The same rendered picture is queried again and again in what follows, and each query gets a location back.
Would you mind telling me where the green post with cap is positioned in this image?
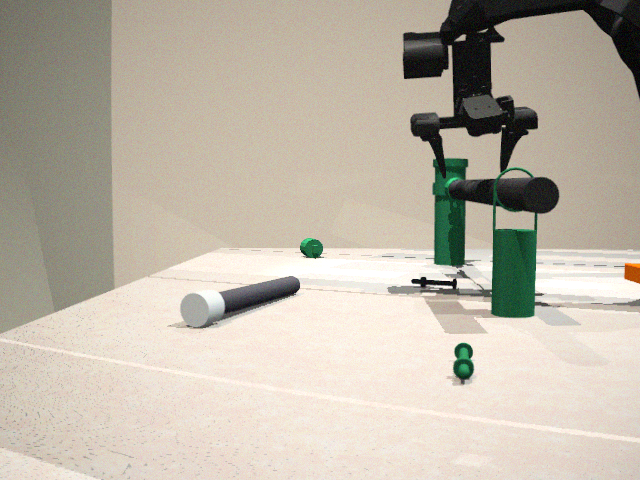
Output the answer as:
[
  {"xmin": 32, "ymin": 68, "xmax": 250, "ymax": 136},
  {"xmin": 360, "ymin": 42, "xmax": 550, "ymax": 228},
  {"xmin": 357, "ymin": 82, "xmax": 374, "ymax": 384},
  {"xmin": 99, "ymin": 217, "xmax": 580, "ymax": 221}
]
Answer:
[{"xmin": 433, "ymin": 159, "xmax": 468, "ymax": 266}]

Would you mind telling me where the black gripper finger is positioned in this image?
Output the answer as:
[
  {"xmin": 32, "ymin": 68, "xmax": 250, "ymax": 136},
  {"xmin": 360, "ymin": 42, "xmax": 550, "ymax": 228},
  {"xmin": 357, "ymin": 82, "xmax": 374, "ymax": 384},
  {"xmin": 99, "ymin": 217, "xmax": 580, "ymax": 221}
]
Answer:
[
  {"xmin": 420, "ymin": 134, "xmax": 446, "ymax": 178},
  {"xmin": 500, "ymin": 127, "xmax": 529, "ymax": 173}
]

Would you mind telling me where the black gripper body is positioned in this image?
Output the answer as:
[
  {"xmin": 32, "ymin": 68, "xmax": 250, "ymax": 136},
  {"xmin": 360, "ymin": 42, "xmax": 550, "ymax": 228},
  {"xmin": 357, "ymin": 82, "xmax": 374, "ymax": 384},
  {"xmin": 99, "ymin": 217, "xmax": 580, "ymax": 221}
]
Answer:
[{"xmin": 410, "ymin": 74, "xmax": 538, "ymax": 138}]

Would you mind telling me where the black bolt with nut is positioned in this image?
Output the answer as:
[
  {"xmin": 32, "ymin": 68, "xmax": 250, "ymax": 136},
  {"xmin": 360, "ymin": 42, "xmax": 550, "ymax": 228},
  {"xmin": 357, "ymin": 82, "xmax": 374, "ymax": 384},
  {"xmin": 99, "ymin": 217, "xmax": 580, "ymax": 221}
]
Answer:
[{"xmin": 411, "ymin": 277, "xmax": 457, "ymax": 290}]

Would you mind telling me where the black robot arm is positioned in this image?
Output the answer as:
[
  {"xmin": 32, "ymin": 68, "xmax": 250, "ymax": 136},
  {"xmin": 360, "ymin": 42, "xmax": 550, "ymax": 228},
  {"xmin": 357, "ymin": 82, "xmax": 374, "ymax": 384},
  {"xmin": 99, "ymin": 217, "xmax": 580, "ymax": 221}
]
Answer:
[{"xmin": 403, "ymin": 0, "xmax": 640, "ymax": 137}]

